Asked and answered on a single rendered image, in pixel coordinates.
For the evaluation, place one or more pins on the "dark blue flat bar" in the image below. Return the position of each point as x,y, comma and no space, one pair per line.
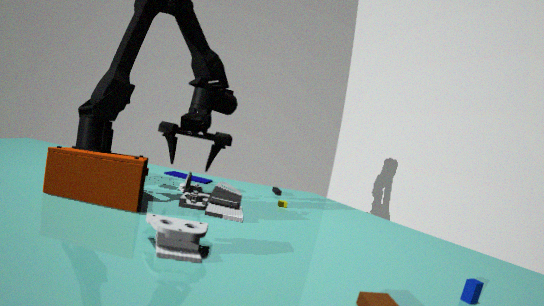
184,176

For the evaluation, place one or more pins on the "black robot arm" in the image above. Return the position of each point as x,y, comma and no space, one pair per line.
114,90

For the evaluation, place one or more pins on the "blue block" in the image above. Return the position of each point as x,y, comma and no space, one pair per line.
471,291

